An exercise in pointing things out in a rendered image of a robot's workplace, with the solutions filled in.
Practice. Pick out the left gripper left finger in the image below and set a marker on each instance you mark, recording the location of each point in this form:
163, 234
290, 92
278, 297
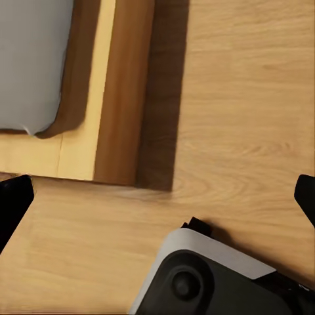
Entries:
16, 195

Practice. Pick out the bed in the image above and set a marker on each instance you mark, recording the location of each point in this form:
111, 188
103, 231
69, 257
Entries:
72, 83

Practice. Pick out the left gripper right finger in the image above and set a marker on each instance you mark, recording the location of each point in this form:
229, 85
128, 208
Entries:
305, 196

